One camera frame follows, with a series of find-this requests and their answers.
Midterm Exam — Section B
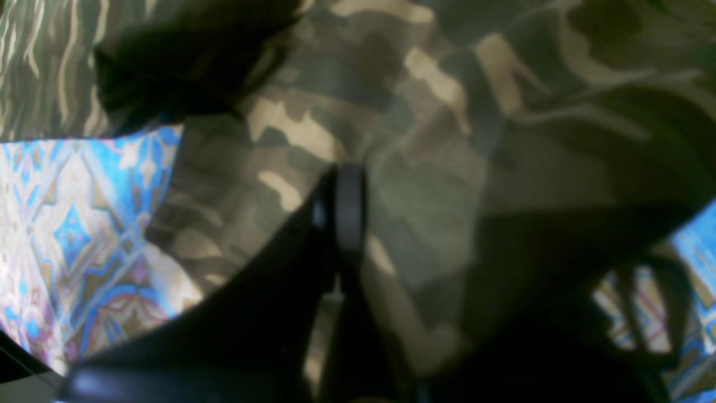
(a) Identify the patterned tile tablecloth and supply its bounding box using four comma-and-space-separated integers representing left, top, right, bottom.
1, 127, 714, 402

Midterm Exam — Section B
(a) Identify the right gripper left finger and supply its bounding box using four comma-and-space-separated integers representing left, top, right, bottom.
62, 169, 337, 402

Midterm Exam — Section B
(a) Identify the camouflage T-shirt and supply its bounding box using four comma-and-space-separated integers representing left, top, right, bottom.
2, 1, 714, 375

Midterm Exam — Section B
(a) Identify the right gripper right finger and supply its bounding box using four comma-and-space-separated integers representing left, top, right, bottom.
319, 164, 669, 402

